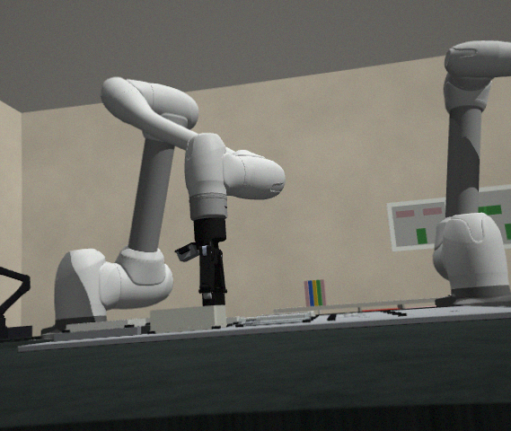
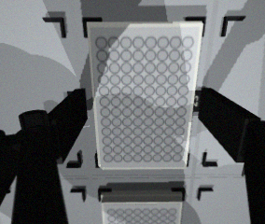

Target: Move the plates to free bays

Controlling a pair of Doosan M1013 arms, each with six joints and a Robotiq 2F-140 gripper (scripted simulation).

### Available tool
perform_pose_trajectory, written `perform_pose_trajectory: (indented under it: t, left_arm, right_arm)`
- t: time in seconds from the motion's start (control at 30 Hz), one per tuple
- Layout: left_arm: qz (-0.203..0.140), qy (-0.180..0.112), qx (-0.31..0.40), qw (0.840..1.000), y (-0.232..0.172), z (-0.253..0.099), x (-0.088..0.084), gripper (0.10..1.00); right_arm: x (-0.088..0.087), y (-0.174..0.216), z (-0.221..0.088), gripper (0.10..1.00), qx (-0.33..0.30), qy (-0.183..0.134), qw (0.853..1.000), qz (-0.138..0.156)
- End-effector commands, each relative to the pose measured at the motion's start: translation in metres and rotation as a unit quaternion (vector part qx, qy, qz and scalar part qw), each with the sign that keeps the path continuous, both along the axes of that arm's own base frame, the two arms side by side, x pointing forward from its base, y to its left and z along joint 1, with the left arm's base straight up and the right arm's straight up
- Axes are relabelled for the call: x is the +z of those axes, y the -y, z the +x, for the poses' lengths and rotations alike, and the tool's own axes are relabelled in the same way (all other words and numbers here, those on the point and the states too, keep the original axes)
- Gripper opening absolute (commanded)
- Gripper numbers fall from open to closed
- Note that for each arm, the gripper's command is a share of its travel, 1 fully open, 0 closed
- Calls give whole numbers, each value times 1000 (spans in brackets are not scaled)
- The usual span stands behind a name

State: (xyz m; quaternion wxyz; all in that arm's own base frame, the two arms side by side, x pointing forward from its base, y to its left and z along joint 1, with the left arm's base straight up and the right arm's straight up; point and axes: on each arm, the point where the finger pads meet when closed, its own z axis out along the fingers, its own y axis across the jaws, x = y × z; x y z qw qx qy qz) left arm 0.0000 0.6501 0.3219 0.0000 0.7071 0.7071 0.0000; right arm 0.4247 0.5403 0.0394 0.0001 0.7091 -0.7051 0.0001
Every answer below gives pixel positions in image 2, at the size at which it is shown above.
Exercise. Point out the white rectangular deck plate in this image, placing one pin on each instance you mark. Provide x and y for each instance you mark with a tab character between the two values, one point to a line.
199	127

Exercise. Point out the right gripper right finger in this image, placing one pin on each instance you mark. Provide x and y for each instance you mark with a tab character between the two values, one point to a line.
242	135

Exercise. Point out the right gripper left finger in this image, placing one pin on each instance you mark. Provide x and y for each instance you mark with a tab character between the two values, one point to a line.
29	154

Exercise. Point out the white well plate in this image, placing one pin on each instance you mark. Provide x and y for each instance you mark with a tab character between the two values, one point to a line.
142	207
143	79

